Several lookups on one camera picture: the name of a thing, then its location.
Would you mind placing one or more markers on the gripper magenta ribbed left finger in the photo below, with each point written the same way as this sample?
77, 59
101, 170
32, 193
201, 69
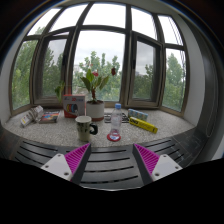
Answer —
70, 166

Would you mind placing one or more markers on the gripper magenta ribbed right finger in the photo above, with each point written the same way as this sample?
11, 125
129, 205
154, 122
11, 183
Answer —
152, 166

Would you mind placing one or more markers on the clear plastic water bottle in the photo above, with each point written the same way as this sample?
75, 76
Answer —
116, 125

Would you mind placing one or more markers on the yellow long box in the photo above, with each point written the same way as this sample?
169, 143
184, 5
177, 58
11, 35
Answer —
143, 124

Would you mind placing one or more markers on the red round coaster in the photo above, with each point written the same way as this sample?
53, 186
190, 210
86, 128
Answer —
113, 138

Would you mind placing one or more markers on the colourful flat crayon box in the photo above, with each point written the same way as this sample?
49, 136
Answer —
49, 117

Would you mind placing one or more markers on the light blue small box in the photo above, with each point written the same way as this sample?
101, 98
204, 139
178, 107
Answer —
137, 114

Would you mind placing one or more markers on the red white cardboard box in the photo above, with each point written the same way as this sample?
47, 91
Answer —
73, 105

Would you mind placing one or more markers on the black patterned booklet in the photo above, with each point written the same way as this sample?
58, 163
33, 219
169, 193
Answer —
123, 118

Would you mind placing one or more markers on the white plant pot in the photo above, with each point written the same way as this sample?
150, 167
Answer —
95, 110

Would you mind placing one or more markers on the white crumpled packet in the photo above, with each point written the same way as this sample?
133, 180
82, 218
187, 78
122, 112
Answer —
33, 115

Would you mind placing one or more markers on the green plant with red flowers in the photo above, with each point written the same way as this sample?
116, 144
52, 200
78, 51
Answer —
91, 79

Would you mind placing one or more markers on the white patterned mug black handle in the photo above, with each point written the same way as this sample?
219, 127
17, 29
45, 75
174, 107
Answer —
85, 128

